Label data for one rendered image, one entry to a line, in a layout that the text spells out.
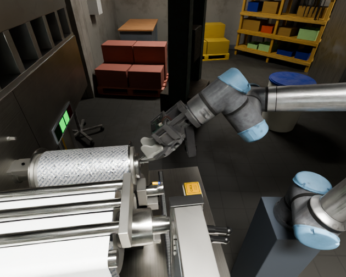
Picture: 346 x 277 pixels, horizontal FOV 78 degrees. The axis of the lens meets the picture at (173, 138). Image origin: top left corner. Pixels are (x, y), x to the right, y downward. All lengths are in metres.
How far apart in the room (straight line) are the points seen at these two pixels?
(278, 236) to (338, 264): 1.24
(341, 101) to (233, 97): 0.29
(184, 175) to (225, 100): 0.63
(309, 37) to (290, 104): 5.07
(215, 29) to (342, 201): 5.68
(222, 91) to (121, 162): 0.32
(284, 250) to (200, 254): 0.81
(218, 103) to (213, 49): 5.32
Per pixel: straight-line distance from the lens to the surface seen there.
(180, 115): 0.55
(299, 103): 0.68
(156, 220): 0.41
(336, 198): 0.75
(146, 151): 0.61
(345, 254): 2.29
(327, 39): 4.61
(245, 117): 0.56
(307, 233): 0.80
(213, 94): 0.54
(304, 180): 0.89
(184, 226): 0.30
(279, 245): 1.04
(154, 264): 0.87
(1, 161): 0.71
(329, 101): 0.70
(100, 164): 0.60
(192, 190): 1.00
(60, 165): 0.64
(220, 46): 5.89
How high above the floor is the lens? 1.70
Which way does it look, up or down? 37 degrees down
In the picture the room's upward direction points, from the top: straight up
